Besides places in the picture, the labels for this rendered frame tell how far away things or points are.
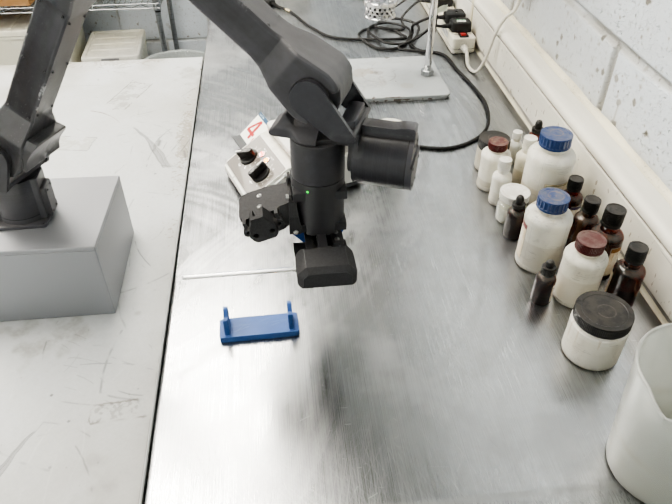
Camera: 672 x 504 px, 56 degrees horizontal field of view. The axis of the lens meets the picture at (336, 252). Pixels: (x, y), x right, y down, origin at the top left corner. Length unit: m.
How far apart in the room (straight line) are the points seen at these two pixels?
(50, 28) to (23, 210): 0.25
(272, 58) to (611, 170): 0.57
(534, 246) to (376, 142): 0.36
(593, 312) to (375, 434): 0.29
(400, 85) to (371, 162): 0.77
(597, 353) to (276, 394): 0.38
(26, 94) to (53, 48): 0.07
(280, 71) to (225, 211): 0.45
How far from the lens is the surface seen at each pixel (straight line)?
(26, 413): 0.81
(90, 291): 0.86
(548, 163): 0.99
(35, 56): 0.74
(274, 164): 1.01
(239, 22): 0.61
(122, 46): 3.28
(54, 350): 0.86
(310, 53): 0.60
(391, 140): 0.62
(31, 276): 0.86
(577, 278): 0.86
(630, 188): 0.97
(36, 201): 0.87
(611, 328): 0.78
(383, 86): 1.37
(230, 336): 0.80
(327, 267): 0.64
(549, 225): 0.88
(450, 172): 1.11
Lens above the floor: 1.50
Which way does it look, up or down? 40 degrees down
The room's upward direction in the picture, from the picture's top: straight up
